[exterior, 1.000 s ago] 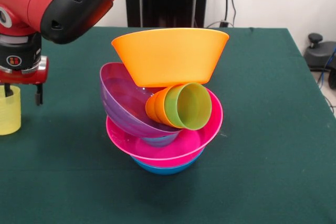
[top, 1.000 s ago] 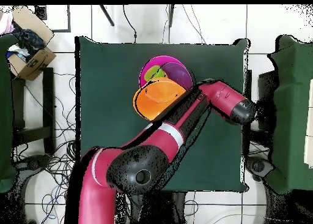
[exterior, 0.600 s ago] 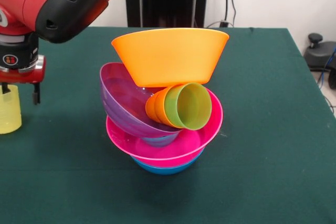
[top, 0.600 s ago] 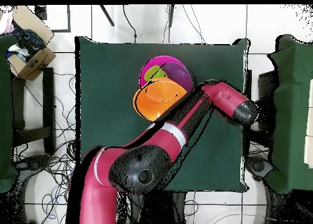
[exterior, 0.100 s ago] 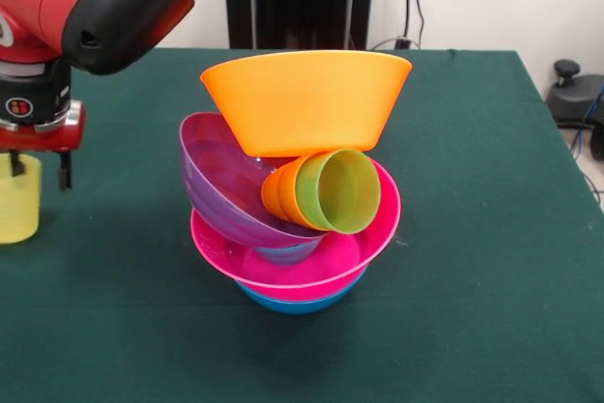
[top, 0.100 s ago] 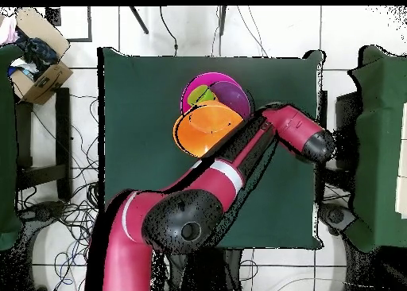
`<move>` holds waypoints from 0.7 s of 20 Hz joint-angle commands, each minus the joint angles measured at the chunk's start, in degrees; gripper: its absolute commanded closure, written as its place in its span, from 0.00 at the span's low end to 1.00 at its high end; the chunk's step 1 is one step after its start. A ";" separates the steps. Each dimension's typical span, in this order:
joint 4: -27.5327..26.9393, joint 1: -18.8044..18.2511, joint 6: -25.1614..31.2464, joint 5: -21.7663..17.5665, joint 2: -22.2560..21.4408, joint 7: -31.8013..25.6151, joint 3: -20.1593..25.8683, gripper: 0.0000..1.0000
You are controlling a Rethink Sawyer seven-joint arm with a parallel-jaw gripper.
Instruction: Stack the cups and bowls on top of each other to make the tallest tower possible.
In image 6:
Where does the large orange plastic bowl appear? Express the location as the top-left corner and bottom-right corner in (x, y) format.
(172, 99), (246, 158)

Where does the green plastic cup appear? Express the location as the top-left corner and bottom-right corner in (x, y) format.
(187, 84), (219, 106)

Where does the purple plastic bowl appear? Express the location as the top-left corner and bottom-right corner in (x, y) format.
(209, 80), (253, 120)

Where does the pink plastic bowl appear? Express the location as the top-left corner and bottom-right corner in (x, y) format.
(180, 72), (242, 114)

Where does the dark green tablecloth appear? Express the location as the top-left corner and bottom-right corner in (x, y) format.
(96, 46), (325, 250)

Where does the black tripod leg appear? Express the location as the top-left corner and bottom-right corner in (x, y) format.
(218, 6), (228, 37)
(128, 6), (149, 35)

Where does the black equipment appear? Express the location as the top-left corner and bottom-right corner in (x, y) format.
(318, 204), (358, 238)

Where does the black wheeled base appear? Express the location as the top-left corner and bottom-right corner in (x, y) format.
(18, 200), (68, 291)

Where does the cardboard box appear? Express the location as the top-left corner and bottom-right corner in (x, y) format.
(9, 6), (74, 106)

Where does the dark green cloth cover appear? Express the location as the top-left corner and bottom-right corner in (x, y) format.
(343, 45), (407, 253)
(0, 44), (23, 251)

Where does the dark blue clothing bundle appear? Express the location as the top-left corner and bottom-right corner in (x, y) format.
(15, 29), (60, 72)

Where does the pale pink cloth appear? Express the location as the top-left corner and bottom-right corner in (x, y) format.
(0, 15), (20, 45)

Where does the thin black floor cable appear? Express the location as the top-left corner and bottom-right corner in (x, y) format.
(236, 6), (268, 57)
(158, 6), (179, 56)

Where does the black metal frame stand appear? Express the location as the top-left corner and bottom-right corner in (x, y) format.
(14, 87), (72, 203)

